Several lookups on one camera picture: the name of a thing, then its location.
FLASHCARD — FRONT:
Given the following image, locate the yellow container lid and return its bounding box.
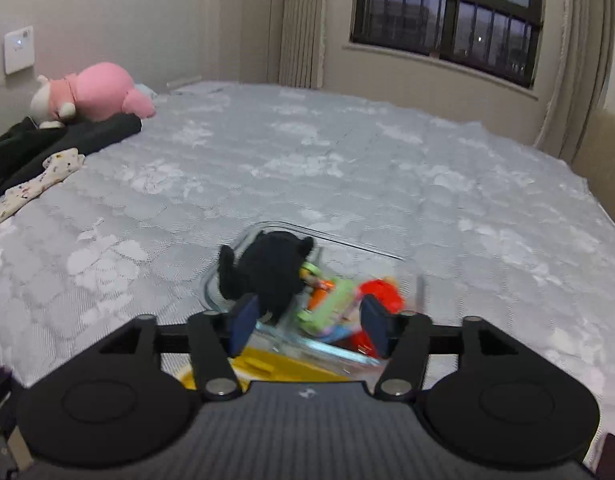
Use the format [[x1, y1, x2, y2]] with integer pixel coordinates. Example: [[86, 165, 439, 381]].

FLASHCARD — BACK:
[[180, 346, 374, 392]]

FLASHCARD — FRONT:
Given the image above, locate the black garment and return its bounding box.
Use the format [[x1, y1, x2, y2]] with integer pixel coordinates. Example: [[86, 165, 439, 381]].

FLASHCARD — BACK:
[[0, 113, 142, 197]]

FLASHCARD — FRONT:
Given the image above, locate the beige headboard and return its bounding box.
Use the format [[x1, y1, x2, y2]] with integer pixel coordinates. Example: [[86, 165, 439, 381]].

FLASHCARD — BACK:
[[573, 110, 615, 223]]

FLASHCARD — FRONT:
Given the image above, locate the white patterned cloth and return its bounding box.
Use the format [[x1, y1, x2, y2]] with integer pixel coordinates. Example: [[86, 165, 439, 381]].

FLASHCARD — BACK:
[[0, 148, 85, 224]]

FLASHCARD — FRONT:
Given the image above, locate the black plush cat toy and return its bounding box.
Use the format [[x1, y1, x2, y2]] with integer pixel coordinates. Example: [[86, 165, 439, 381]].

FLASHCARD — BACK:
[[218, 231, 314, 325]]

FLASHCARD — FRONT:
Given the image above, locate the dark window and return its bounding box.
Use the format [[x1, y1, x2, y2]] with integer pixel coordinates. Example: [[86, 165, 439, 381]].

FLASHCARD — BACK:
[[351, 0, 543, 88]]

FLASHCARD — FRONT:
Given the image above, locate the white wall switch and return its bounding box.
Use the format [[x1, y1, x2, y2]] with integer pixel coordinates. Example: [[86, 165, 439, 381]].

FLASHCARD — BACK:
[[3, 26, 35, 76]]

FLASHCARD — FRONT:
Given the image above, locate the green carrot toy keychain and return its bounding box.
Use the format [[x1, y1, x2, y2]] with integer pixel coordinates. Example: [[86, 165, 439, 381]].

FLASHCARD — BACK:
[[297, 262, 357, 338]]

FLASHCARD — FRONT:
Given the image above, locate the red plastic pig toy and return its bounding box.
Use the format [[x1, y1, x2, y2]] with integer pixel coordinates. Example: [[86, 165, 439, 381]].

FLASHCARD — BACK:
[[351, 278, 405, 359]]

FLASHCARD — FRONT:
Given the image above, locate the pink plush toy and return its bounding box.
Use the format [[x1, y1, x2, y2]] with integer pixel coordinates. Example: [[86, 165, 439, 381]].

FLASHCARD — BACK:
[[30, 62, 156, 128]]

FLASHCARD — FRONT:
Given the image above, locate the beige curtain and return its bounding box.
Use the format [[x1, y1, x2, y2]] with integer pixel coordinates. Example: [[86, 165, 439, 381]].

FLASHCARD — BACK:
[[278, 0, 327, 90]]

